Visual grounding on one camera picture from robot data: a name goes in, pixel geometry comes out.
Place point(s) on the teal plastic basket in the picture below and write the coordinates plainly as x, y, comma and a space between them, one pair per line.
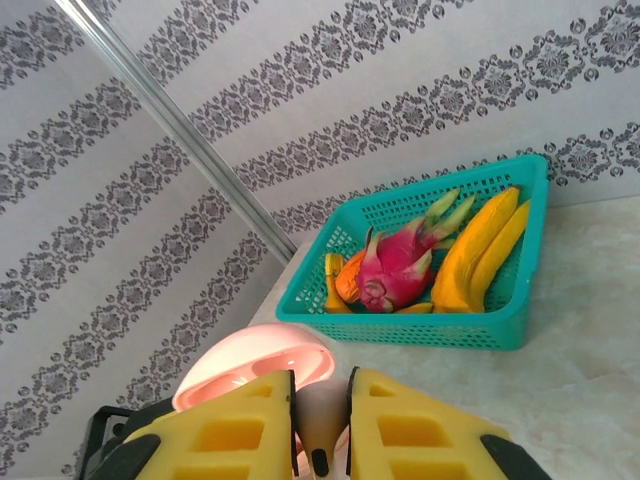
415, 335

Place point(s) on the small yellow fruit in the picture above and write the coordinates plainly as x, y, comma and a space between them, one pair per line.
332, 265

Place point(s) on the pink earbud charging case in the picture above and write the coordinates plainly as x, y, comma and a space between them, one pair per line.
240, 350

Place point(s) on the pink dragon fruit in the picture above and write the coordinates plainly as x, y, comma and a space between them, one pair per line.
395, 270

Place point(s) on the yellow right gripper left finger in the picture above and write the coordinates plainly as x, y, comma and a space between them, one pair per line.
225, 440

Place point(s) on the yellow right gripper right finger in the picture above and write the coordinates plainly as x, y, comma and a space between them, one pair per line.
415, 440

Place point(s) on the orange mango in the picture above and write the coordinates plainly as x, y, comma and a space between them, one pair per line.
350, 282

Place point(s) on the yellow banana bunch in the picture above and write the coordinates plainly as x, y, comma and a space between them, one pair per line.
475, 255

